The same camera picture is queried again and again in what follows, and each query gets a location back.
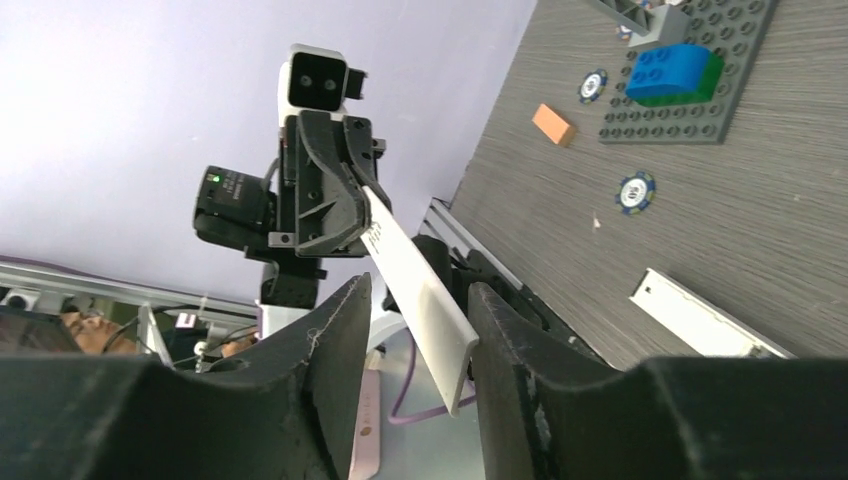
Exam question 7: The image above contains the wooden block left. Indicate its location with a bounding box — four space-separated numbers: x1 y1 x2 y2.
532 104 577 147

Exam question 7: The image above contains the remote battery cover strip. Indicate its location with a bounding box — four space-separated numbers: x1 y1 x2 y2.
361 187 479 418

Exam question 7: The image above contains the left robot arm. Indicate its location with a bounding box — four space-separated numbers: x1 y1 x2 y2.
193 110 391 310

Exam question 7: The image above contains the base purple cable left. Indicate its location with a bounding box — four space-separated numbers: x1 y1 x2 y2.
387 337 478 427

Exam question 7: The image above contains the small gear near finger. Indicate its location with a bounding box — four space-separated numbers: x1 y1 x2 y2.
577 68 608 104

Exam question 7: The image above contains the blue lego brick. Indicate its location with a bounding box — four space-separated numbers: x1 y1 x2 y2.
624 43 725 107

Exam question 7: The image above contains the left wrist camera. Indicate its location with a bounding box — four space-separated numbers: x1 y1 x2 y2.
277 43 368 128

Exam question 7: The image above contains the grey lego baseplate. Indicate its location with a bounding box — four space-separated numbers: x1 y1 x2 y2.
577 1 778 145

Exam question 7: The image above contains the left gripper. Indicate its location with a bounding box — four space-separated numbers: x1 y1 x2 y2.
269 110 391 262

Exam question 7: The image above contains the black gear lower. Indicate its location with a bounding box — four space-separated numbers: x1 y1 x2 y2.
614 171 657 216

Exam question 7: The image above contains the white black remote cover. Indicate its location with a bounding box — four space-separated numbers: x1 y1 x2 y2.
630 268 794 359

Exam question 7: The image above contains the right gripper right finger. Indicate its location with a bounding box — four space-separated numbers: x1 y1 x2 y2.
468 283 847 479

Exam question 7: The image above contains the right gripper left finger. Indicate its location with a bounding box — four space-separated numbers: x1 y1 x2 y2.
1 274 372 479

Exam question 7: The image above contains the pink phone on bench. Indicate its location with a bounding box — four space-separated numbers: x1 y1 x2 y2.
348 369 381 480

